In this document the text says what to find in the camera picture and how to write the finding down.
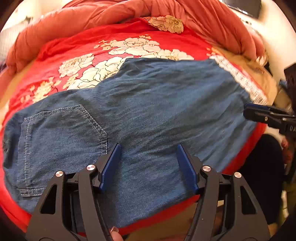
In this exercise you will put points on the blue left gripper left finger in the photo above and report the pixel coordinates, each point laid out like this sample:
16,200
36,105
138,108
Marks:
110,165

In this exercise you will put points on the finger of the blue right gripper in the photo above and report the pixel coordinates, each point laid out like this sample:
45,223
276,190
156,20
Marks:
259,107
262,118

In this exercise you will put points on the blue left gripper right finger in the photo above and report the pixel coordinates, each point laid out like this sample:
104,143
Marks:
187,170

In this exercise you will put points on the blue denim pants lace trim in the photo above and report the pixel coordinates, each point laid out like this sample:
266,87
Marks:
149,107

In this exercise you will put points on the person's right hand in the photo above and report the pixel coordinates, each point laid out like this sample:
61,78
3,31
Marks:
288,149

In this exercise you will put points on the person's left hand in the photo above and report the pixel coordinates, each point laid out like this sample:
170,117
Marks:
114,232

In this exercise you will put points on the beige bed sheet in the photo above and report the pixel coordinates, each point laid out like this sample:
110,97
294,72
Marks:
259,74

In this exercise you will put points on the salmon pink rolled duvet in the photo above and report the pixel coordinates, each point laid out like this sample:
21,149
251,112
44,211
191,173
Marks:
211,20

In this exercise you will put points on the black flat screen television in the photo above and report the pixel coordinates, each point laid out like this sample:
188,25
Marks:
251,8

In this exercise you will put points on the red floral bed blanket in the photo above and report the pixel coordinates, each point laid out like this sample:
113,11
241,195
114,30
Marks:
89,57

